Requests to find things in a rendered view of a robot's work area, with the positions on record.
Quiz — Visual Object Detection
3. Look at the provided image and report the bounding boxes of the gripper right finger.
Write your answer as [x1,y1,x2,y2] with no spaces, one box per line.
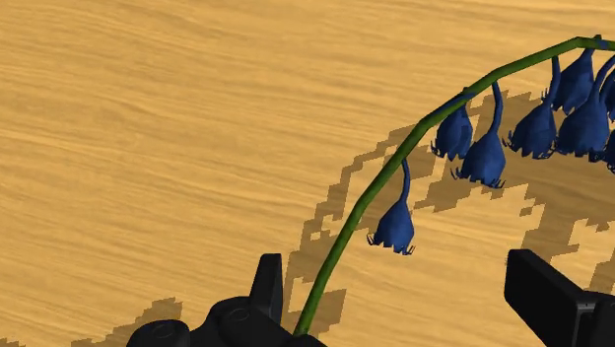
[504,248,615,347]

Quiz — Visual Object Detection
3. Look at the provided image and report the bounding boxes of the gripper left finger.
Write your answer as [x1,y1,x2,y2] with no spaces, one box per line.
[125,252,328,347]

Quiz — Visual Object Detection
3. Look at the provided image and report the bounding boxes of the blue bellflower green stem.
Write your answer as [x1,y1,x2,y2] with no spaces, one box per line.
[293,34,615,337]

